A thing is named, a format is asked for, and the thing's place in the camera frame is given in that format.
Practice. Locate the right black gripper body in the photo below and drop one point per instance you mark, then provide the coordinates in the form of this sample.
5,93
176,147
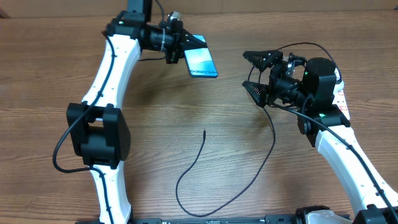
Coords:
282,87

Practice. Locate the white power extension strip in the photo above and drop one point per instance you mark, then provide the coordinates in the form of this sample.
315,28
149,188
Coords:
339,95

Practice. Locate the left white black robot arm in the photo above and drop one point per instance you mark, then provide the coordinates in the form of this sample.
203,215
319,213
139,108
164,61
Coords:
99,133

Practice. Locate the blue Samsung Galaxy smartphone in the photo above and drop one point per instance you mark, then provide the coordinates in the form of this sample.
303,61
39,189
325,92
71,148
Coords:
200,62

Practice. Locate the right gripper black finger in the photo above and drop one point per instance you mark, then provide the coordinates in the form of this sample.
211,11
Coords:
263,59
258,92

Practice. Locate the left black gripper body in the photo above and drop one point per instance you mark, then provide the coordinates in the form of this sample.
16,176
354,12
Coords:
173,41

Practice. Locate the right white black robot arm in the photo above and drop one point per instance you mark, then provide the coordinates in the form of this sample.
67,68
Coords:
312,89

